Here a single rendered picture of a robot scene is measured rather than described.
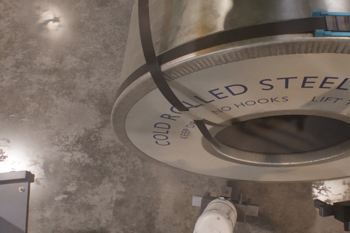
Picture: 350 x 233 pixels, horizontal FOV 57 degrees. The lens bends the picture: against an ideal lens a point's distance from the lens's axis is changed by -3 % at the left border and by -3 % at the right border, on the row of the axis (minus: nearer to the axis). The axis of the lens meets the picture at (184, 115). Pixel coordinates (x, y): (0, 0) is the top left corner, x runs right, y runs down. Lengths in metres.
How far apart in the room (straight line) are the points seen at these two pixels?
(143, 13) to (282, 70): 0.34
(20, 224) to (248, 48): 1.74
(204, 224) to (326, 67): 0.44
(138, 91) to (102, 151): 1.23
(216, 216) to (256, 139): 0.72
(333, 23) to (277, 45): 0.11
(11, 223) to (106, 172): 0.61
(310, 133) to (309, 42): 0.82
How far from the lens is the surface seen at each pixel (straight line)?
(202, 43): 0.71
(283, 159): 1.44
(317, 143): 1.42
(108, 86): 2.23
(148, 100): 0.90
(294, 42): 0.67
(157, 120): 1.02
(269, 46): 0.67
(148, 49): 0.77
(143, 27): 0.79
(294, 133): 1.47
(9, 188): 2.21
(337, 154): 1.36
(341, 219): 1.05
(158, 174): 1.94
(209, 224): 0.78
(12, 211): 2.17
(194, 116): 0.84
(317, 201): 1.14
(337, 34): 0.68
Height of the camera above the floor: 1.87
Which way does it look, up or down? 65 degrees down
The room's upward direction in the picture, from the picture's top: 7 degrees counter-clockwise
